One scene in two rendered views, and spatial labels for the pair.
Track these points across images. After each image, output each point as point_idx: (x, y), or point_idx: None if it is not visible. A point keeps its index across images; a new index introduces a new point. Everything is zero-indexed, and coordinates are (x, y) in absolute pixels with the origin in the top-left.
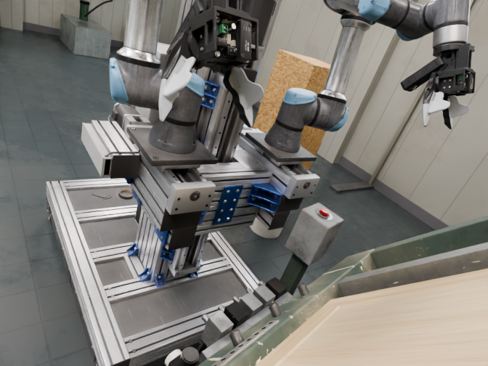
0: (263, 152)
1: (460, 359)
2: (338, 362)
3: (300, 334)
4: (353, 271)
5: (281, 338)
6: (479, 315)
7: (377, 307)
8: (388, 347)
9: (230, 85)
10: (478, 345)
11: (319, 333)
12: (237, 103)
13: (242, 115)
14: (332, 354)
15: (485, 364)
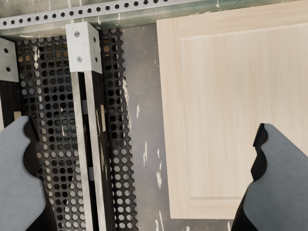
0: None
1: (210, 152)
2: (208, 86)
3: (250, 20)
4: None
5: (240, 7)
6: (254, 153)
7: (290, 74)
8: (223, 112)
9: (235, 215)
10: (222, 157)
11: (250, 41)
12: (254, 160)
13: (256, 136)
14: (218, 75)
15: (206, 163)
